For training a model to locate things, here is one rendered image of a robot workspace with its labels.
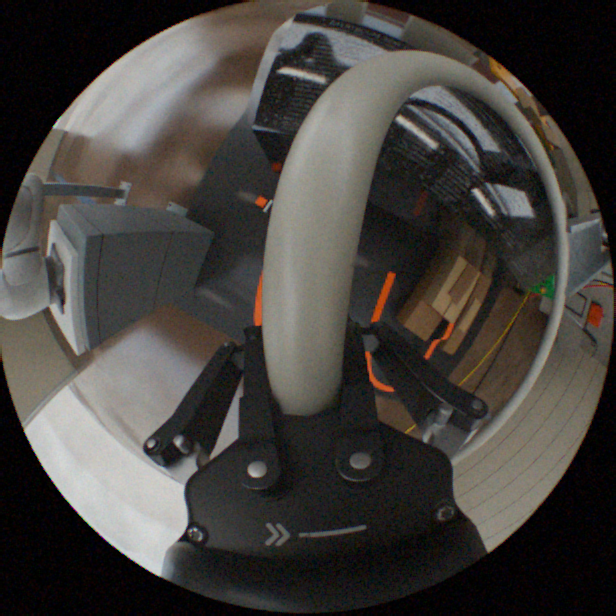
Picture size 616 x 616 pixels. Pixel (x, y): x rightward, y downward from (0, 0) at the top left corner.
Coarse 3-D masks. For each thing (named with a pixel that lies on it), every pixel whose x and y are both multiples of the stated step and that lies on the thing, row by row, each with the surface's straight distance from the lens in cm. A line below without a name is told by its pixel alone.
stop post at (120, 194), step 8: (48, 184) 160; (56, 184) 161; (64, 184) 163; (72, 184) 165; (80, 184) 168; (120, 184) 197; (128, 184) 186; (48, 192) 161; (56, 192) 162; (64, 192) 164; (72, 192) 166; (80, 192) 168; (88, 192) 171; (96, 192) 174; (104, 192) 177; (112, 192) 181; (120, 192) 185; (128, 192) 183; (120, 200) 191
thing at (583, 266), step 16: (576, 224) 45; (592, 224) 55; (576, 240) 55; (592, 240) 68; (576, 256) 55; (592, 256) 68; (608, 256) 79; (576, 272) 56; (592, 272) 59; (576, 288) 48
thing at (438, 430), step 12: (444, 408) 8; (432, 420) 8; (444, 420) 8; (432, 432) 8; (444, 432) 8; (456, 432) 8; (468, 432) 8; (432, 444) 8; (444, 444) 8; (456, 444) 8
